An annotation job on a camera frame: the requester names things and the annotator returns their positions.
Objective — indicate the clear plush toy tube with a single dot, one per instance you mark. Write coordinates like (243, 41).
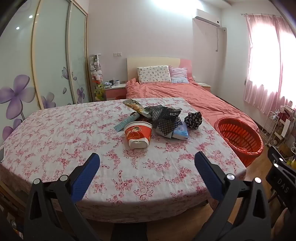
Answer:
(96, 76)

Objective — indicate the flower print sliding wardrobe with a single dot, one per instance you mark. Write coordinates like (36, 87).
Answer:
(50, 58)

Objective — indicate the white mug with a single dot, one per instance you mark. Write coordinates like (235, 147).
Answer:
(116, 82)

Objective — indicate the white phone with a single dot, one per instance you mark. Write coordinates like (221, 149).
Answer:
(1, 155)

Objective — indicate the black mesh fabric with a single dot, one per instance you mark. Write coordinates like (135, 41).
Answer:
(164, 115)

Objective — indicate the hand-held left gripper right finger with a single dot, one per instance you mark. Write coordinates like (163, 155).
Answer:
(208, 176)

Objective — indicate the crumpled snack packet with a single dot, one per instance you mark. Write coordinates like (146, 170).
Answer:
(134, 106)

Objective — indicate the white air conditioner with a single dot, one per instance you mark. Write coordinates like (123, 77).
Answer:
(208, 19)

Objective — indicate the pink floral tablecloth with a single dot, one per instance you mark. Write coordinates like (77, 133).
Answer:
(69, 129)

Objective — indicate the beige pink bed headboard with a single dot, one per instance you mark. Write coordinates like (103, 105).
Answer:
(148, 61)

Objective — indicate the blue tissue packet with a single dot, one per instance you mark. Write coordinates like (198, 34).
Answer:
(181, 133)

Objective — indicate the floral print pillow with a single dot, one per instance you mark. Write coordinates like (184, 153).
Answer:
(153, 74)

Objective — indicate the black floral cloth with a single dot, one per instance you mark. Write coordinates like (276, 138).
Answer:
(194, 119)

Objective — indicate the pink striped pillow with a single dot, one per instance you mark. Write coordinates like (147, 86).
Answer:
(179, 74)

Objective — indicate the yellow plastic object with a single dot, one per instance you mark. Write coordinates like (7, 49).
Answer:
(292, 163)

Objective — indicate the red paper bowl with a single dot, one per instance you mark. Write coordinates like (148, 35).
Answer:
(137, 134)

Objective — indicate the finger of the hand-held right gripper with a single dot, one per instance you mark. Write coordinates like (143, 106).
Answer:
(283, 165)

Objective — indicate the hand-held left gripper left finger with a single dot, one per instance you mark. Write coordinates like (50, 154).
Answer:
(85, 176)

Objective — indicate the brown cardboard box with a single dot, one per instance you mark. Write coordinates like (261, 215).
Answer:
(285, 150)

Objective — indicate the teal toothpaste tube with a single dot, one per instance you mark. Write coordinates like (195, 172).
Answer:
(126, 122)

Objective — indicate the red plastic basket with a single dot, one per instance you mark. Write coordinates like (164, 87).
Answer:
(233, 134)

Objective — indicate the pink white nightstand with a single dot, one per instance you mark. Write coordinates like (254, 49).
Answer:
(114, 91)
(205, 86)

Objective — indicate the pink curtain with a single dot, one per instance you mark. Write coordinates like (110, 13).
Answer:
(261, 69)

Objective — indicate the salmon bed cover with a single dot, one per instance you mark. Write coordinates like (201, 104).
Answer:
(196, 97)

